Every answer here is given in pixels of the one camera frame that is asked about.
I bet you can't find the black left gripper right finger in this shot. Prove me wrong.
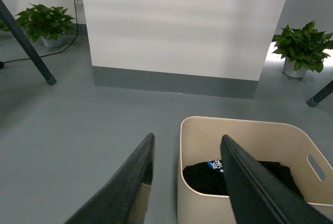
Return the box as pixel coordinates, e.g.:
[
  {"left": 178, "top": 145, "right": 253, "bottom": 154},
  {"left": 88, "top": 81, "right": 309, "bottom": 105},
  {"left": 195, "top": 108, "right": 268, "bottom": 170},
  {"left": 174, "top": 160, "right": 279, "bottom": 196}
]
[{"left": 220, "top": 134, "right": 332, "bottom": 223}]

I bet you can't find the dark rack left leg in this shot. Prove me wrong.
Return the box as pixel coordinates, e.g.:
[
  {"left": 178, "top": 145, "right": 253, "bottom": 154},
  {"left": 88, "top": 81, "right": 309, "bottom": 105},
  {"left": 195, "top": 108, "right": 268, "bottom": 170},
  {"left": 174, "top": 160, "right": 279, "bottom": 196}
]
[{"left": 1, "top": 0, "right": 57, "bottom": 85}]

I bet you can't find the black power cable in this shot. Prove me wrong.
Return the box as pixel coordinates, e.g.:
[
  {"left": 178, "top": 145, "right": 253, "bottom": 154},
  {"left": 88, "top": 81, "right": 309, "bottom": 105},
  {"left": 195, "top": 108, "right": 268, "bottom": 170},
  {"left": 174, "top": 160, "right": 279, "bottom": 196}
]
[{"left": 0, "top": 0, "right": 80, "bottom": 69}]

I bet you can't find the potted green plant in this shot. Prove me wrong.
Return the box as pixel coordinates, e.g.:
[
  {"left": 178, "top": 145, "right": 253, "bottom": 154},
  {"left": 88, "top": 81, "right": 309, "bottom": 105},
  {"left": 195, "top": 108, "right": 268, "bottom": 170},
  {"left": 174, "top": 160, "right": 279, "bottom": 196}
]
[
  {"left": 273, "top": 21, "right": 332, "bottom": 79},
  {"left": 16, "top": 4, "right": 76, "bottom": 48}
]

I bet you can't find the right potted green plant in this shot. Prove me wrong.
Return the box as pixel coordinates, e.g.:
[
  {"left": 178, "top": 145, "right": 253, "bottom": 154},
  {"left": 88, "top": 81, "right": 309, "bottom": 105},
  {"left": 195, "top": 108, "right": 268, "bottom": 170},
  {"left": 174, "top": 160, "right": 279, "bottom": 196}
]
[{"left": 273, "top": 21, "right": 332, "bottom": 79}]

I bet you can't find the black printed t-shirt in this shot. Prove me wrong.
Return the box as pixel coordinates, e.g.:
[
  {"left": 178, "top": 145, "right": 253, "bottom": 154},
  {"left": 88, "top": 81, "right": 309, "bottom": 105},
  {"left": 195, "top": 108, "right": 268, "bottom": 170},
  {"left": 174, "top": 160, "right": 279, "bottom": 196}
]
[{"left": 183, "top": 160, "right": 304, "bottom": 199}]

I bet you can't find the left potted green plant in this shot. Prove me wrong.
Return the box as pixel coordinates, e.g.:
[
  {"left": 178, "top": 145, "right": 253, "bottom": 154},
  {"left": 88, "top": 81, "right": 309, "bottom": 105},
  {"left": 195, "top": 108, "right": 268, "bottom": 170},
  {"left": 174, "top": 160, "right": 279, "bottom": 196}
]
[{"left": 16, "top": 4, "right": 76, "bottom": 48}]

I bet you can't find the dark rack right leg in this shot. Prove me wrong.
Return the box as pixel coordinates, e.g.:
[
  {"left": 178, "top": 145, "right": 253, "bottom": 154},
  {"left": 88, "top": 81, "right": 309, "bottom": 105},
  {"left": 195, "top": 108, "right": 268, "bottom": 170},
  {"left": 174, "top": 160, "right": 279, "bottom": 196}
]
[{"left": 306, "top": 80, "right": 333, "bottom": 107}]

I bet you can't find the dark rack leg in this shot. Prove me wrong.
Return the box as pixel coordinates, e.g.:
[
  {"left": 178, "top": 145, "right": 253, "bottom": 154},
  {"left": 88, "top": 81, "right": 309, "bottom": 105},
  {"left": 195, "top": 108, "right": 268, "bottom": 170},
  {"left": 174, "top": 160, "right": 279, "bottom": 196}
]
[
  {"left": 1, "top": 0, "right": 57, "bottom": 85},
  {"left": 306, "top": 80, "right": 333, "bottom": 107}
]

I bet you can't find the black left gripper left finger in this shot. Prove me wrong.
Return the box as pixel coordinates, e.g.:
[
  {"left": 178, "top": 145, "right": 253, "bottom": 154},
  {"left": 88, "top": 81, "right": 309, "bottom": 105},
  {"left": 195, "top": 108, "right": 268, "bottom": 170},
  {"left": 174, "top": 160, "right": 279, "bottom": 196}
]
[{"left": 66, "top": 133, "right": 155, "bottom": 223}]

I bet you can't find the beige plastic laundry hamper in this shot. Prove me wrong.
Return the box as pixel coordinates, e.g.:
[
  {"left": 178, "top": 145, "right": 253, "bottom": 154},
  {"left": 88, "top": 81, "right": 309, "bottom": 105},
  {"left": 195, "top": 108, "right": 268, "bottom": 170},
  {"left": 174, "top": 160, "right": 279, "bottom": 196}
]
[{"left": 177, "top": 116, "right": 332, "bottom": 223}]

